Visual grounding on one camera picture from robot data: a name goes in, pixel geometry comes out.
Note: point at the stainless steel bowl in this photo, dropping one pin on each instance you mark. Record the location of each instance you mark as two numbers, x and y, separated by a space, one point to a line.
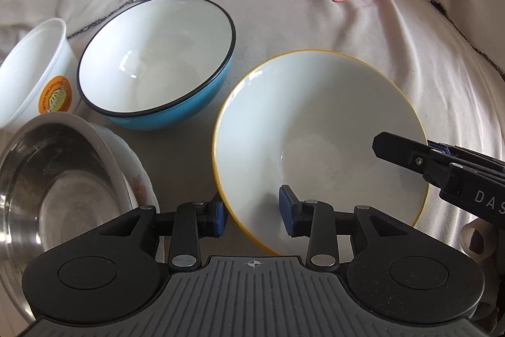
59 183

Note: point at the blue bowl black rim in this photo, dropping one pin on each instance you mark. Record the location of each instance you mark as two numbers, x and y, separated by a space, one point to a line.
158 56

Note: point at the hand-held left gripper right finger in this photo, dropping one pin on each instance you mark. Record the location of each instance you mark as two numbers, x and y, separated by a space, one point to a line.
285 208

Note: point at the white roll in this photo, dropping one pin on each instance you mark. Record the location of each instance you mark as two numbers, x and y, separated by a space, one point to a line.
467 232

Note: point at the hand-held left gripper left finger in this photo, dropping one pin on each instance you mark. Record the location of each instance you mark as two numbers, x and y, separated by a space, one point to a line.
218 220

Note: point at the white floral plate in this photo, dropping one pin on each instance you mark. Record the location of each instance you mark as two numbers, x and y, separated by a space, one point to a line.
142 183

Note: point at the white plastic bowl orange label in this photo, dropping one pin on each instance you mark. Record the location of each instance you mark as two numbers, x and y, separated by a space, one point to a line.
35 64

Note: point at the white bowl yellow rim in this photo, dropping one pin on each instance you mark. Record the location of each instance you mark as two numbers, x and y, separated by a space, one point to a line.
315 116

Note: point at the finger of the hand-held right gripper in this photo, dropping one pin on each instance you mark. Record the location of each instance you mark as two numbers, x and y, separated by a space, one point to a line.
398 149
481 162

